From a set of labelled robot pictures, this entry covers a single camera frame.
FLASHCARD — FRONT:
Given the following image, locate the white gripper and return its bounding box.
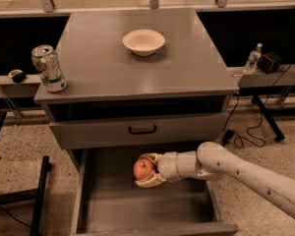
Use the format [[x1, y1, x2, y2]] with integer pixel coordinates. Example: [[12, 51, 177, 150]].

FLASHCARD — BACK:
[[135, 152, 178, 188]]

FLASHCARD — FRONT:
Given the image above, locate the red apple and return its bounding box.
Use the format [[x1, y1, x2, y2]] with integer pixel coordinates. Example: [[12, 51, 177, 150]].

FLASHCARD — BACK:
[[133, 157, 154, 180]]

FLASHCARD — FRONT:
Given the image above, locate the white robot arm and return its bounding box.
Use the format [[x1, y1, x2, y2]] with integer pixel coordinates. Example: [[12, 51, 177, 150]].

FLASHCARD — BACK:
[[133, 142, 295, 219]]

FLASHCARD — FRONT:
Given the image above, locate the grey open lower drawer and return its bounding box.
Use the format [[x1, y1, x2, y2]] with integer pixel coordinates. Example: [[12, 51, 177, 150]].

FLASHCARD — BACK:
[[71, 147, 239, 236]]

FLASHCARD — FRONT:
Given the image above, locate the grey drawer cabinet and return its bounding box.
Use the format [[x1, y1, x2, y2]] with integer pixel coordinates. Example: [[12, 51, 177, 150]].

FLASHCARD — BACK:
[[35, 8, 238, 149]]

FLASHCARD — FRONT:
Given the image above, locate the white paper bowl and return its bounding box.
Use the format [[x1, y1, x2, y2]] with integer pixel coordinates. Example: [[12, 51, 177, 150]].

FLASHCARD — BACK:
[[122, 29, 165, 57]]

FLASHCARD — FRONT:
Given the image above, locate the clear plastic water bottle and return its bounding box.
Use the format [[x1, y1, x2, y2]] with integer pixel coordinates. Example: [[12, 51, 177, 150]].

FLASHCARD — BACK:
[[244, 43, 263, 74]]

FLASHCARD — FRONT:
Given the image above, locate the small black box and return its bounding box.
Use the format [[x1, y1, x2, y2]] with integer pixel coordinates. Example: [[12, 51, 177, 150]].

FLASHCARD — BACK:
[[258, 52, 282, 74]]

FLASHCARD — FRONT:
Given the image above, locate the green and white soda can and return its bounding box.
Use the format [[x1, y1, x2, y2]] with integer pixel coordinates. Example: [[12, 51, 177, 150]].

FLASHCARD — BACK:
[[31, 45, 67, 92]]

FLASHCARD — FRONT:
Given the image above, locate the small black and tan object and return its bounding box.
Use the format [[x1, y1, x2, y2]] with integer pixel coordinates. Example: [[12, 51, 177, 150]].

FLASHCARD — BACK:
[[8, 69, 27, 83]]

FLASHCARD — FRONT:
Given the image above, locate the grey upper drawer black handle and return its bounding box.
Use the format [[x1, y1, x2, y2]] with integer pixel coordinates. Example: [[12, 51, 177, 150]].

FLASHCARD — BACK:
[[50, 112, 228, 149]]

